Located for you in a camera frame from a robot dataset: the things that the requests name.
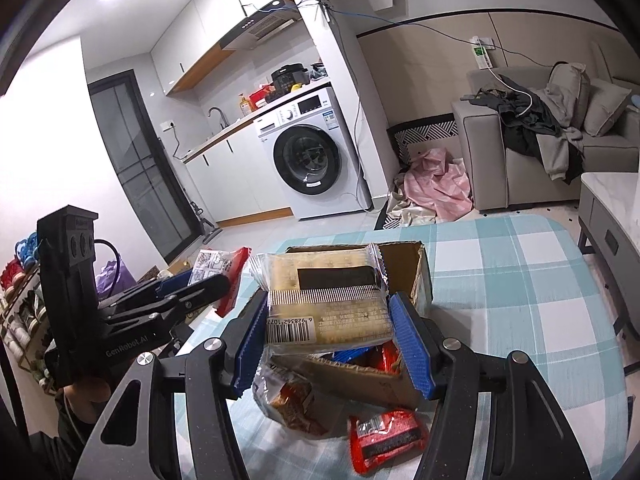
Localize clear brown snack packet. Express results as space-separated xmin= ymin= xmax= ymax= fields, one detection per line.
xmin=252 ymin=360 xmax=332 ymax=437

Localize red packet with orange print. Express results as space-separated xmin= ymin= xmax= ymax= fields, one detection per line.
xmin=364 ymin=342 xmax=402 ymax=377

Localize white charging cable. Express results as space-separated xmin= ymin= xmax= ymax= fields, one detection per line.
xmin=482 ymin=62 xmax=535 ymax=117

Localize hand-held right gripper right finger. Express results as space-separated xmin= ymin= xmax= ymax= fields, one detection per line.
xmin=388 ymin=292 xmax=593 ymax=480

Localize black white patterned basket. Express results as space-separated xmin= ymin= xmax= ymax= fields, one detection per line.
xmin=387 ymin=115 xmax=458 ymax=171

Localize white washing machine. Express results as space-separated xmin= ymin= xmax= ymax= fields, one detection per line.
xmin=252 ymin=86 xmax=374 ymax=222

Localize white upper kitchen cabinets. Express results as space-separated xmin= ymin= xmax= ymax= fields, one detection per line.
xmin=150 ymin=0 xmax=291 ymax=96

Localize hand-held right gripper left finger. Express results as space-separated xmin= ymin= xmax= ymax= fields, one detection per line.
xmin=87 ymin=290 xmax=272 ymax=480

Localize dark hanging cable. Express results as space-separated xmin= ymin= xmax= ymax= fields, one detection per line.
xmin=320 ymin=2 xmax=373 ymax=211

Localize grey sofa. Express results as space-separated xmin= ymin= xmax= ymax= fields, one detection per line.
xmin=451 ymin=62 xmax=640 ymax=212

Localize red black snack packet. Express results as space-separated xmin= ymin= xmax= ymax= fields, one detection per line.
xmin=347 ymin=409 xmax=431 ymax=476

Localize dark clothes pile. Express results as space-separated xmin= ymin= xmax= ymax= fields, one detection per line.
xmin=477 ymin=87 xmax=583 ymax=183

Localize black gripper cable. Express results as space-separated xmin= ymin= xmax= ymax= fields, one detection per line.
xmin=92 ymin=240 xmax=124 ymax=302

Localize black pressure cooker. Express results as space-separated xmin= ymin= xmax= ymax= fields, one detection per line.
xmin=271 ymin=63 xmax=307 ymax=93

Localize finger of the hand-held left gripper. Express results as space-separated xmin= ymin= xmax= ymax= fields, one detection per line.
xmin=99 ymin=274 xmax=233 ymax=334
xmin=121 ymin=270 xmax=195 ymax=302

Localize white red-ended snack packet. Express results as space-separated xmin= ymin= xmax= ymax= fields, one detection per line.
xmin=192 ymin=246 xmax=252 ymax=318

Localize white wall power strip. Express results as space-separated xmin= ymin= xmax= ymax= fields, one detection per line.
xmin=470 ymin=35 xmax=496 ymax=70

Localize teal checked tablecloth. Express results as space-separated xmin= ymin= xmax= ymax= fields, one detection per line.
xmin=172 ymin=214 xmax=628 ymax=480

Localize grey pillow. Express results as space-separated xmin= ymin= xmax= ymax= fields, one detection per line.
xmin=582 ymin=77 xmax=633 ymax=137

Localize pink cloth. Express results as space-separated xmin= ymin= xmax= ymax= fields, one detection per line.
xmin=404 ymin=148 xmax=474 ymax=223

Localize white marble coffee table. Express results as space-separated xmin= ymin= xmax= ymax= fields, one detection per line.
xmin=577 ymin=172 xmax=640 ymax=341

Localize brown cardboard box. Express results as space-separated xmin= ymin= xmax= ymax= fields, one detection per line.
xmin=270 ymin=240 xmax=434 ymax=409

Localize person's left forearm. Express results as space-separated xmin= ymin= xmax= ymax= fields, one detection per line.
xmin=27 ymin=400 xmax=103 ymax=480

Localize person's left hand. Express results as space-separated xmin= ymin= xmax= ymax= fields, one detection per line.
xmin=64 ymin=376 xmax=112 ymax=412

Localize purple plastic bag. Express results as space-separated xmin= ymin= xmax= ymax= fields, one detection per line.
xmin=95 ymin=259 xmax=137 ymax=304

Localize cream cloth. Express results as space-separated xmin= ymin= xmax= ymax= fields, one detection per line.
xmin=389 ymin=195 xmax=437 ymax=230

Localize beige cracker packet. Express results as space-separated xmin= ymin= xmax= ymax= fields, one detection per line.
xmin=250 ymin=242 xmax=401 ymax=350

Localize grey hoodie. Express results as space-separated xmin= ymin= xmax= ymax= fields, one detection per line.
xmin=530 ymin=61 xmax=591 ymax=182

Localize black glass door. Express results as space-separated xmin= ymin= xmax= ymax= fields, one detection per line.
xmin=87 ymin=71 xmax=199 ymax=267

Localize range hood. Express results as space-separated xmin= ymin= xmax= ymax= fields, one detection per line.
xmin=222 ymin=2 xmax=302 ymax=52

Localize shoe rack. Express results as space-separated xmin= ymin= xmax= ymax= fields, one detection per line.
xmin=0 ymin=232 xmax=57 ymax=393

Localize white kitchen base cabinets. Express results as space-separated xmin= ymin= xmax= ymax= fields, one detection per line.
xmin=182 ymin=120 xmax=296 ymax=228

